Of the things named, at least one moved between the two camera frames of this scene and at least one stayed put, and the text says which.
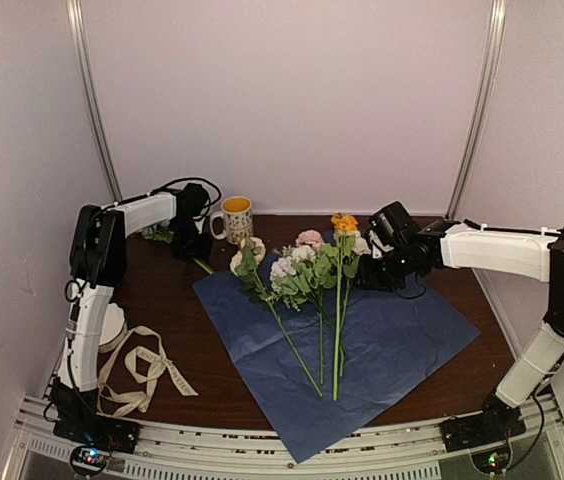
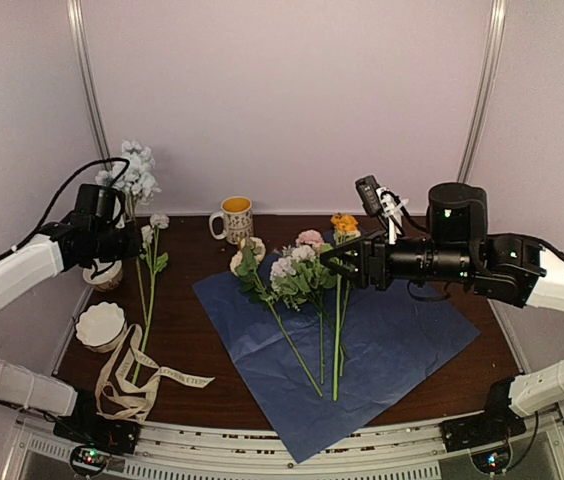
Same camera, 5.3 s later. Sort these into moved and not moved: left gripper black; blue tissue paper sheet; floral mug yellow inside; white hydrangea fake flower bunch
Moved: left gripper black
Not moved: blue tissue paper sheet; white hydrangea fake flower bunch; floral mug yellow inside
